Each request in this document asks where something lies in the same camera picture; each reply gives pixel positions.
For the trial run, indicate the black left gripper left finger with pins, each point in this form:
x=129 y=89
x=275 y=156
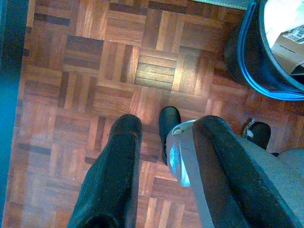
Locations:
x=114 y=171

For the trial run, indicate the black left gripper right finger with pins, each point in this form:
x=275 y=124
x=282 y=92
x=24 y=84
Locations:
x=225 y=171

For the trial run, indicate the black robot right foot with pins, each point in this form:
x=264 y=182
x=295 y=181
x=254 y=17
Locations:
x=261 y=133

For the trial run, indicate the black robot foot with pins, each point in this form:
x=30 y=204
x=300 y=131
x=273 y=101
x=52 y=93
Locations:
x=261 y=133
x=169 y=123

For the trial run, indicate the silver robot right leg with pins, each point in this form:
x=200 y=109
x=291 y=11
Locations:
x=293 y=166

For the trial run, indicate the black robot left foot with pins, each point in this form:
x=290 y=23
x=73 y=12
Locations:
x=169 y=123

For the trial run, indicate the black bin with blue rim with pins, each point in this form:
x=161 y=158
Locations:
x=251 y=59

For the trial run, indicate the brown cardboard box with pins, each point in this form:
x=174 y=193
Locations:
x=287 y=47

